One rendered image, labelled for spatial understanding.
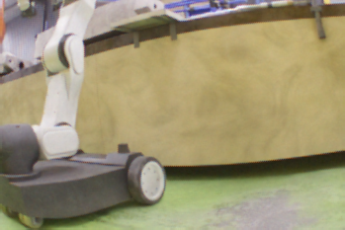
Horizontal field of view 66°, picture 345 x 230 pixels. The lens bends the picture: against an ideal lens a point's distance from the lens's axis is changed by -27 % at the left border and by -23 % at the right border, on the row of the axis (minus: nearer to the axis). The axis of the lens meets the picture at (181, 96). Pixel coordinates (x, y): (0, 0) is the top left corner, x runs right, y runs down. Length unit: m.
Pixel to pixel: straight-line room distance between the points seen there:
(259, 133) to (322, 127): 0.32
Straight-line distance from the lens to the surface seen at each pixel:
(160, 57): 1.63
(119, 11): 1.85
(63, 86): 1.24
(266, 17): 1.48
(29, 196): 0.98
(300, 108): 1.42
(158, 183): 1.31
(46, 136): 1.09
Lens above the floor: 0.38
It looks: 1 degrees up
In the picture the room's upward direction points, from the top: 6 degrees counter-clockwise
